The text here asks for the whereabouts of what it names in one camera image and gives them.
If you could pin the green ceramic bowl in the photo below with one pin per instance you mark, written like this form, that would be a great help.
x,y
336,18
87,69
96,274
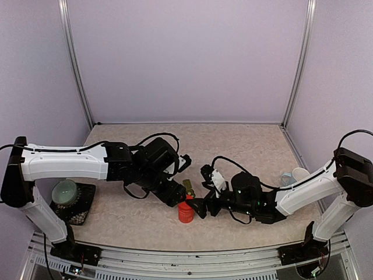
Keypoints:
x,y
65,192

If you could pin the black square tray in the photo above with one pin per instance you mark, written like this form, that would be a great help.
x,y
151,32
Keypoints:
x,y
77,211

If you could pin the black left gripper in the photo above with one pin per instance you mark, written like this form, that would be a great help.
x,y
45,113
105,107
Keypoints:
x,y
172,195

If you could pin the front aluminium rail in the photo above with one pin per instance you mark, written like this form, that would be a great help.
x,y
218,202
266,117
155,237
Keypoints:
x,y
259,263

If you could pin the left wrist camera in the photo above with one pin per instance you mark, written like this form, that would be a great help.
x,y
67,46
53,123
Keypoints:
x,y
184,162

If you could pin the left aluminium frame post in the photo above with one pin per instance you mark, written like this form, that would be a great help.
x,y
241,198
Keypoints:
x,y
66,25

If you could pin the green pill organizer box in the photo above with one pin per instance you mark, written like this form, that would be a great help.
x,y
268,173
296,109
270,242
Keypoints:
x,y
188,186

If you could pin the red cylindrical can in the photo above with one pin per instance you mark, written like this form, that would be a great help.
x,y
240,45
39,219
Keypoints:
x,y
185,212

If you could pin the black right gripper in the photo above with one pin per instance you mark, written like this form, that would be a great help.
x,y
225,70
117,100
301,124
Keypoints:
x,y
203,209

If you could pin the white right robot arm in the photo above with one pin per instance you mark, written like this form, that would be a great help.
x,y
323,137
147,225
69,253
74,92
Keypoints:
x,y
348,176

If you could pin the light blue mug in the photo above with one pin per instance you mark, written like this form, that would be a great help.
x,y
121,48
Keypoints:
x,y
296,175

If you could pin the right aluminium frame post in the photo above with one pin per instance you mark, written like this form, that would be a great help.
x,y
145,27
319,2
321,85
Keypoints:
x,y
302,58

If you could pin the aluminium frame post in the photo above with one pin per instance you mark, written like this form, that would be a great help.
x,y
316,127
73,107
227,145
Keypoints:
x,y
302,58
66,25

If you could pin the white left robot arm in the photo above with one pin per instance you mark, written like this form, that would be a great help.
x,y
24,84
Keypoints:
x,y
105,160

